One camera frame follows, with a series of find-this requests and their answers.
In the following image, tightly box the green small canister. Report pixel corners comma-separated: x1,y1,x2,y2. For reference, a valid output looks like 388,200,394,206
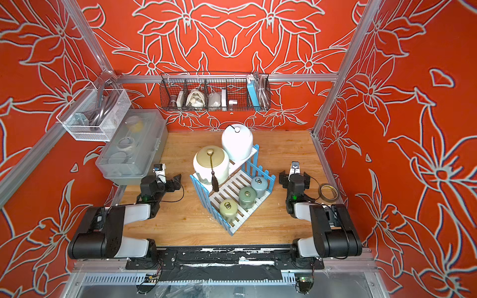
239,186,257,210

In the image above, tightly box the white ceramic jar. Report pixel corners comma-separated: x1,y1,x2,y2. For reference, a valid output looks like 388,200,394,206
222,124,253,161

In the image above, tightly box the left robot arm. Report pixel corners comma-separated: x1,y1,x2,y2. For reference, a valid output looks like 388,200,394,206
67,174,183,264

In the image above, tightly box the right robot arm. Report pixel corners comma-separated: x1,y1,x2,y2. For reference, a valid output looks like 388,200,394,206
279,171,363,260

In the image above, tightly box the blue white slatted shelf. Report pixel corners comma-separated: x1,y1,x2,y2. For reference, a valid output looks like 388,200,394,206
190,145,276,236

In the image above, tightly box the brown tape roll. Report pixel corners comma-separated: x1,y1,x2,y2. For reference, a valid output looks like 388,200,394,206
319,183,339,203

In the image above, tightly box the grey-blue small canister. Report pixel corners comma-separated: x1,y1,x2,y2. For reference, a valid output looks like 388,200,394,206
251,176,268,199

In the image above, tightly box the clear plastic storage box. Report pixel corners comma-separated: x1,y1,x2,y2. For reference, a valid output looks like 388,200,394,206
95,109,168,186

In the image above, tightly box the yellow-green small canister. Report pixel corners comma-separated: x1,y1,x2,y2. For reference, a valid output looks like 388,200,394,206
219,199,238,223

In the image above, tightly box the beige felt cloth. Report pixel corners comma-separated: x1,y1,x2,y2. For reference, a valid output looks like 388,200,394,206
186,89,206,108

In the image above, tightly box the plastic wrapped white item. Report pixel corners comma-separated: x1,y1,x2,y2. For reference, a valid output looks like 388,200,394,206
207,92,221,111

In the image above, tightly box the white box in basket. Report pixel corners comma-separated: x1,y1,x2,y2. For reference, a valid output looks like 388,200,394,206
221,89,227,112

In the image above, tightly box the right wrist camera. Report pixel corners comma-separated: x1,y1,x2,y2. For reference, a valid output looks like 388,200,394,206
289,161,301,175

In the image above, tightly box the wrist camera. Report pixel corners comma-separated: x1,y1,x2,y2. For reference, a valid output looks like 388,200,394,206
153,163,166,184
289,161,301,175

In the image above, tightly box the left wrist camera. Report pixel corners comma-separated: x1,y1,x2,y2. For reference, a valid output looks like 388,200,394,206
153,163,166,184

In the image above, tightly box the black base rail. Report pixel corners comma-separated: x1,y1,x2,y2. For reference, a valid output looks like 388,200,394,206
125,244,324,271

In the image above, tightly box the black wire wall basket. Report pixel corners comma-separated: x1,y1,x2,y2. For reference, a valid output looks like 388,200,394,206
160,72,272,112

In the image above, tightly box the clear wall bin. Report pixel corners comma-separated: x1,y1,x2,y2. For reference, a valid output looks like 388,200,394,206
57,83,131,142

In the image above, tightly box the metal shower hose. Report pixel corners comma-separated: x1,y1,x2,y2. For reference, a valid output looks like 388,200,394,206
258,73,271,109

